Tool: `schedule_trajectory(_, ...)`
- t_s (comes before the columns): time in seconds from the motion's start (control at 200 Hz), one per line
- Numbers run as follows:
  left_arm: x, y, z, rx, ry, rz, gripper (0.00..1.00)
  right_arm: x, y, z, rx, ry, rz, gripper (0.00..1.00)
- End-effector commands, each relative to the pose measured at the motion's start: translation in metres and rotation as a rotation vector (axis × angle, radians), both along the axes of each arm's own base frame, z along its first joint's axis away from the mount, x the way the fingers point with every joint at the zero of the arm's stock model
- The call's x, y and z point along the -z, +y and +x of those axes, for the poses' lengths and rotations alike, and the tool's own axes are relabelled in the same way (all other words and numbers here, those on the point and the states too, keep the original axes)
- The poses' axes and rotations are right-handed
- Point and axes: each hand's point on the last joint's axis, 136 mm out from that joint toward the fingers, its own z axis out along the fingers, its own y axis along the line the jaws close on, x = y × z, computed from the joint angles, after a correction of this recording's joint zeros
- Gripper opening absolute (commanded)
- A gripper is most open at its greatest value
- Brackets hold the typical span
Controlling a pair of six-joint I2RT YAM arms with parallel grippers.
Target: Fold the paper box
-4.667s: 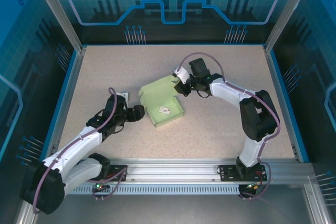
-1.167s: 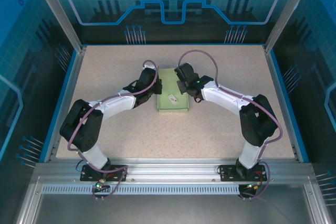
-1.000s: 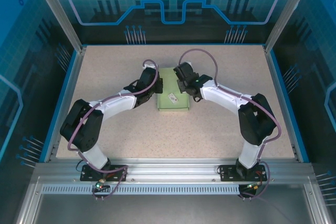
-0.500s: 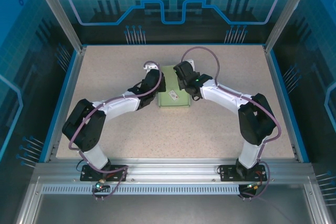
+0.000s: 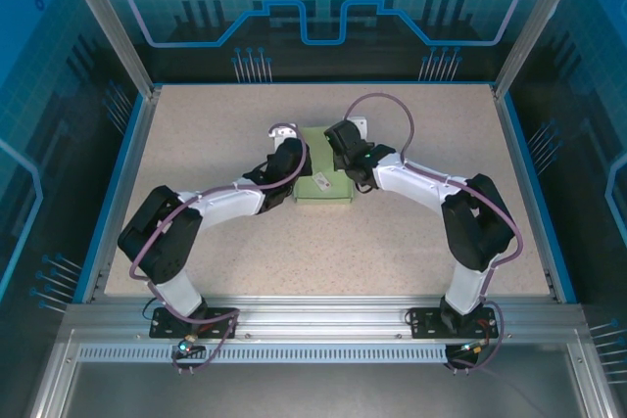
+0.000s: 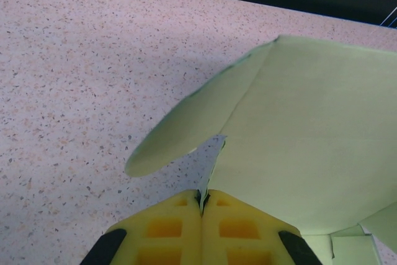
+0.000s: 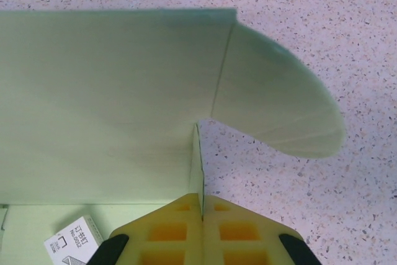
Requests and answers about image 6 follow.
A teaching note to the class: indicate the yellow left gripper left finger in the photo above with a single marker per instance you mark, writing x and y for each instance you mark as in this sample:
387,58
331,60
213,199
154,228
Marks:
173,246

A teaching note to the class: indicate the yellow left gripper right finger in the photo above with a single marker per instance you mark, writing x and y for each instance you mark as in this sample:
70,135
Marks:
263,246

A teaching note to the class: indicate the light green paper box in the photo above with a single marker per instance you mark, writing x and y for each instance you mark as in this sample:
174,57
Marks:
310,122

